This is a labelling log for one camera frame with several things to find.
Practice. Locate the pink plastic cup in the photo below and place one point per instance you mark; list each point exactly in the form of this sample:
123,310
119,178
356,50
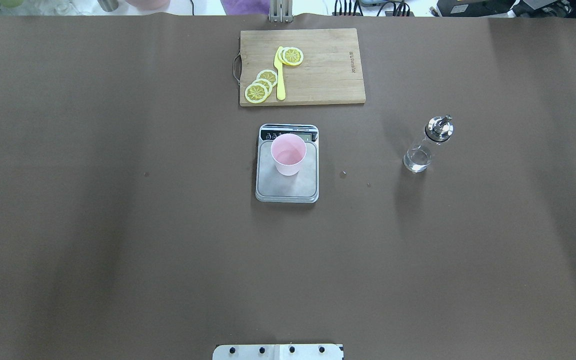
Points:
288,151

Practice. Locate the glass sauce bottle metal cap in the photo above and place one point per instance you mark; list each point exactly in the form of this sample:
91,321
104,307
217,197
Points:
420,153

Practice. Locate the digital kitchen scale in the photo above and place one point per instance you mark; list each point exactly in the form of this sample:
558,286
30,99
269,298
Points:
270,186

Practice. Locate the lemon slice middle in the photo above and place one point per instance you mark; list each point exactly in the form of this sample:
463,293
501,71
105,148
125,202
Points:
267,84

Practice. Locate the lemon slice lower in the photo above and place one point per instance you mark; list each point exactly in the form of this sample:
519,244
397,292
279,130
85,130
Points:
268,75

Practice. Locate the yellow plastic knife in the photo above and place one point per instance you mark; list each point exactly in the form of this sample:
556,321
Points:
278,65

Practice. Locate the bamboo cutting board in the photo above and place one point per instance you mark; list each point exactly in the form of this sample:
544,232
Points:
330,74

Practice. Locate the lemon slice behind front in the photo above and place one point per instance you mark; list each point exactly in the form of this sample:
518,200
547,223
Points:
279,55

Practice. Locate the purple cloth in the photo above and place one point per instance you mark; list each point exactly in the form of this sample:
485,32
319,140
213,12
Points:
245,7

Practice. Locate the steel tumbler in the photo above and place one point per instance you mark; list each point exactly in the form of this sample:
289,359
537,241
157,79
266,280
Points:
108,6

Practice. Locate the aluminium frame post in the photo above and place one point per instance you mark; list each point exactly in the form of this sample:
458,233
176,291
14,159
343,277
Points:
281,11

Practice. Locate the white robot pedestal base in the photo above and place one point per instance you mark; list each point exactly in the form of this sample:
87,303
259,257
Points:
286,351

